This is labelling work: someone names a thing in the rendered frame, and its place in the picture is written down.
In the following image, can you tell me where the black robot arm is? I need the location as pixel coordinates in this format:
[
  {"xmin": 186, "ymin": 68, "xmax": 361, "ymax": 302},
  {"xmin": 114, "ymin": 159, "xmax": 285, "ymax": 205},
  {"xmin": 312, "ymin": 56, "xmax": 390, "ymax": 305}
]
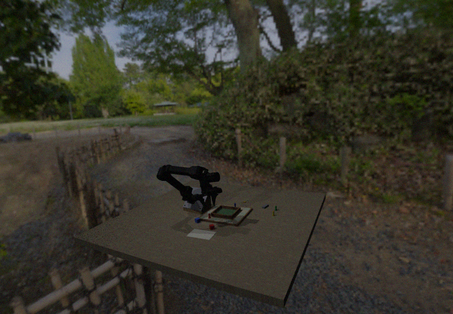
[{"xmin": 157, "ymin": 165, "xmax": 220, "ymax": 204}]

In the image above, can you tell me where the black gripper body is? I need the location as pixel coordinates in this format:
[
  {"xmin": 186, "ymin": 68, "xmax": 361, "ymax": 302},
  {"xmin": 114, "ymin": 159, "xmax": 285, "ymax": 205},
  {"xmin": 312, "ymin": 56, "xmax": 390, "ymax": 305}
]
[{"xmin": 192, "ymin": 183, "xmax": 222, "ymax": 201}]

